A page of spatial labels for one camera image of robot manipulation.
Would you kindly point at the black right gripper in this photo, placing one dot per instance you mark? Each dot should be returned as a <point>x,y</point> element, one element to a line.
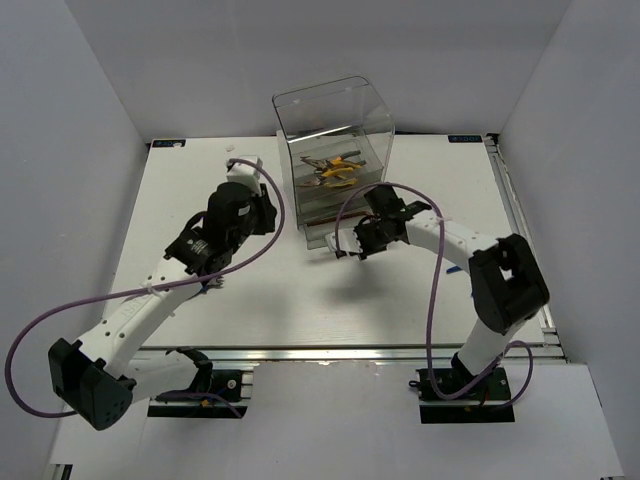
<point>366,251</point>

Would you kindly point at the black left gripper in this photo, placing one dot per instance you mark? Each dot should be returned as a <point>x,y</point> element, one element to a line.
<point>267,212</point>

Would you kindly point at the yellow long-nose pliers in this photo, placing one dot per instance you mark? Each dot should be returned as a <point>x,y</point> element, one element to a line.
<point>335,182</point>

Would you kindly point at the orange black pliers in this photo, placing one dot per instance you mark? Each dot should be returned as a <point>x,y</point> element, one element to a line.
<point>337,167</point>

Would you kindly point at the yellow needle-nose pliers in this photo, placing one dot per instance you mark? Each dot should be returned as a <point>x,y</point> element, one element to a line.
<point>316,163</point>

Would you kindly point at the clear plastic drawer organizer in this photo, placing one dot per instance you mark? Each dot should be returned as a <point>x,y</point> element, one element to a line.
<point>333,138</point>

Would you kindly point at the brown hex key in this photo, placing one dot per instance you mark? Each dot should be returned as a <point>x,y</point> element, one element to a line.
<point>345,216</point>

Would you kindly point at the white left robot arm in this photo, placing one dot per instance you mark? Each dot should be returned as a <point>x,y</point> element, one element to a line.
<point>96,375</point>

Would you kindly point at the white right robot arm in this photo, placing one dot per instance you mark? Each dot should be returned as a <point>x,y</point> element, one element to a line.
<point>507,286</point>

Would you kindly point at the blue cutters left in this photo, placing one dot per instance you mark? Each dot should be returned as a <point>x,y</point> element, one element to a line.
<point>215,283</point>

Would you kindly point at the blue label left corner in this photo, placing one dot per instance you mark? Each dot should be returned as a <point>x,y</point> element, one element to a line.
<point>168,143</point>

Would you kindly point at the blue label corner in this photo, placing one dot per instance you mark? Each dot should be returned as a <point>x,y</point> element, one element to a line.
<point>168,143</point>
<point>465,138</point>

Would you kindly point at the blue label right corner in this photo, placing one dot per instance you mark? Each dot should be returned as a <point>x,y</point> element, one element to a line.
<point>465,138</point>

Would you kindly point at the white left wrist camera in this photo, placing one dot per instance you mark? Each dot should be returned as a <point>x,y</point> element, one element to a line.
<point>241,170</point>

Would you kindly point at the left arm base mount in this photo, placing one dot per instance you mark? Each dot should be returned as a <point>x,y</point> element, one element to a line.
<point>213,393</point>

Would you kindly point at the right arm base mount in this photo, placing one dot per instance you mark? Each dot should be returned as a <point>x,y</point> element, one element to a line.
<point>482,404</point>

